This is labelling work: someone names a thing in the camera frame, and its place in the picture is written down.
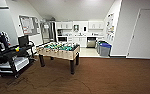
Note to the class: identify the stainless steel refrigerator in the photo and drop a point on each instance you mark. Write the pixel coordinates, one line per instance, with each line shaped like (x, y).
(48, 32)

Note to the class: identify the foosball table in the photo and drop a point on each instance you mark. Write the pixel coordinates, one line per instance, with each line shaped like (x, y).
(59, 51)

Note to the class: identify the white storage box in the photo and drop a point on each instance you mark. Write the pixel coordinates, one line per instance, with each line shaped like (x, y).
(14, 64)

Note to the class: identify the blue recycling bin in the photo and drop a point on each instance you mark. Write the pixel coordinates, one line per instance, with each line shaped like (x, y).
(99, 46)

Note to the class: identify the white two-door sink cabinet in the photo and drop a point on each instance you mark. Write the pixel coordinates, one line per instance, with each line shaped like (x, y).
(78, 41)

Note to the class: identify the grey pin board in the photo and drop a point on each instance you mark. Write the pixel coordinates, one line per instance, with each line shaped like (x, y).
(27, 25)

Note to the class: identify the built-in black microwave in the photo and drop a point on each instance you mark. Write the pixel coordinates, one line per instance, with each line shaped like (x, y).
(62, 39)

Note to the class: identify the black laptop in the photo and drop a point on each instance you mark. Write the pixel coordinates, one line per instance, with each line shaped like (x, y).
(23, 40)

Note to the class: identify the grey bin black lid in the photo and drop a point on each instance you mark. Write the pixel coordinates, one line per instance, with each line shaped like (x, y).
(97, 45)

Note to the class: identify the white door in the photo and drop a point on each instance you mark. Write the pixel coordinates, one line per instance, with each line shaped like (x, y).
(144, 33)

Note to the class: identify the grey bin blue lid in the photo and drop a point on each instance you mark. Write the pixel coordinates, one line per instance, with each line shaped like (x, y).
(105, 50)

